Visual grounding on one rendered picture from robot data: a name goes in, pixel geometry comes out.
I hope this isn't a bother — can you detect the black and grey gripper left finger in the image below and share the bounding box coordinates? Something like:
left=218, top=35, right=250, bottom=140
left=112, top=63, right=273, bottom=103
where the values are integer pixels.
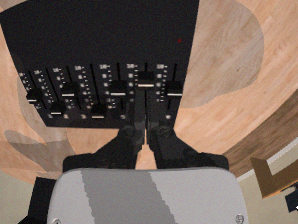
left=63, top=87, right=145, bottom=172

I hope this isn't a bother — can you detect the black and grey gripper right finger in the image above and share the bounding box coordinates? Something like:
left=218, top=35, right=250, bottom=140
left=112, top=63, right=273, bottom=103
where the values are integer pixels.
left=146, top=87, right=229, bottom=170

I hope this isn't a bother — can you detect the black lighting desk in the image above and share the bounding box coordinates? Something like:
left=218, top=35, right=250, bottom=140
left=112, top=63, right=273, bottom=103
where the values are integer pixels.
left=0, top=0, right=200, bottom=129

